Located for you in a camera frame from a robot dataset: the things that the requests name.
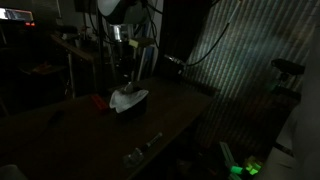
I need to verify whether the bright green plastic object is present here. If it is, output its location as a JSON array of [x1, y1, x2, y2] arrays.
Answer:
[[218, 141, 265, 177]]

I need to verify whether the orange flat object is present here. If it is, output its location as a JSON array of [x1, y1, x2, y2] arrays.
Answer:
[[31, 61, 55, 75]]

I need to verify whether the small black basket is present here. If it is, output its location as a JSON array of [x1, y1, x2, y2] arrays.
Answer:
[[114, 87, 150, 122]]

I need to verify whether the black cable with connector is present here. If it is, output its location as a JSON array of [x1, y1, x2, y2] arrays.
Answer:
[[164, 0, 243, 68]]

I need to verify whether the black and white marker pen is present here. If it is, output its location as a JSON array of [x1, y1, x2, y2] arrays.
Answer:
[[142, 132, 164, 151]]

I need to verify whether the red rectangular block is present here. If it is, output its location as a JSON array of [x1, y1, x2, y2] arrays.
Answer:
[[90, 94, 111, 115]]

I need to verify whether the corrugated metal panel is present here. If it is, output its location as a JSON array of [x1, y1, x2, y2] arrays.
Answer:
[[182, 0, 314, 153]]

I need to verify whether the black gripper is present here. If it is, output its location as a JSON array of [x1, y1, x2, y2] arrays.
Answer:
[[112, 41, 137, 83]]

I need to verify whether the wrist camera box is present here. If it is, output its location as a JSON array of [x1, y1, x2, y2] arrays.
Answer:
[[127, 36, 156, 49]]

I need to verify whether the white metal pole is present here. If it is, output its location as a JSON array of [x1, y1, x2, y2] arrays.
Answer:
[[136, 46, 151, 81]]

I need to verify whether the crumpled clear plastic piece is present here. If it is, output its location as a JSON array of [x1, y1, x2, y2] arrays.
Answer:
[[122, 147, 145, 168]]

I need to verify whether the lit computer monitor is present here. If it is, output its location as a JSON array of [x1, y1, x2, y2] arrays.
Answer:
[[0, 7, 36, 28]]

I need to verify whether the dark vertical post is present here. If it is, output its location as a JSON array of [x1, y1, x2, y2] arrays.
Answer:
[[95, 0, 109, 95]]

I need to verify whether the white cloth towel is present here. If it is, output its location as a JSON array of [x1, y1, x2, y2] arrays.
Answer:
[[108, 82, 150, 114]]

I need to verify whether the black camera on stand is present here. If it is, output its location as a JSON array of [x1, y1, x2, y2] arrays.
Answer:
[[270, 58, 306, 92]]

